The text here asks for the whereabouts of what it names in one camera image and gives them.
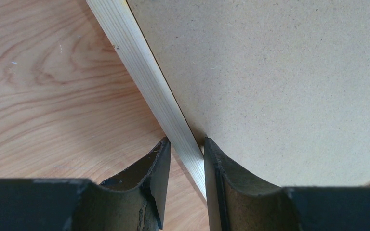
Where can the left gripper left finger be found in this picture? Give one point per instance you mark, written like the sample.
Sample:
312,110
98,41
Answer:
132,200

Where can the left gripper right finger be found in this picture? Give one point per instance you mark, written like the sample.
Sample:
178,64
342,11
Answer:
238,200

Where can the wooden picture frame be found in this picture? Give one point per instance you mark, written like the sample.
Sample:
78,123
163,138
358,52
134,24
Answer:
150,86

